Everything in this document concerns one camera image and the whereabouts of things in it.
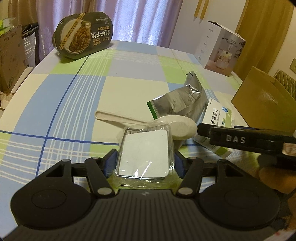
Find wall power sockets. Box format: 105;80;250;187
290;58;296;74

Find brown cardboard packaging stack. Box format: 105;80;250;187
1;18;27;93

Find person's right hand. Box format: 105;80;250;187
255;154;295;230

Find white humidifier box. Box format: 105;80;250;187
194;21;246;76

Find purple curtain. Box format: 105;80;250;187
7;0;183;61

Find large brown cardboard box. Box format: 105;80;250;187
231;67;295;133

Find white green medicine box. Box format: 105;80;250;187
193;98;234;159

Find dark oval instant meal bowl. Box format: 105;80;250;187
52;11;113;60

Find quilted chair back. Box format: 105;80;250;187
274;70;296;99

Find silver foil pouch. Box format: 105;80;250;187
147;71;208;121

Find white plastic spoon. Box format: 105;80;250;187
95;110;198;141

